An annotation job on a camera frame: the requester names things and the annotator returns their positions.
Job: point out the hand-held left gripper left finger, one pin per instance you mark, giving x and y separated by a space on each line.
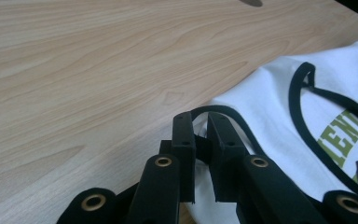
185 161

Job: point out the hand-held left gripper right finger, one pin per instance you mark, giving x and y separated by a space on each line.
227 168

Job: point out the white tank top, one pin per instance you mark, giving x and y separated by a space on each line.
273 124

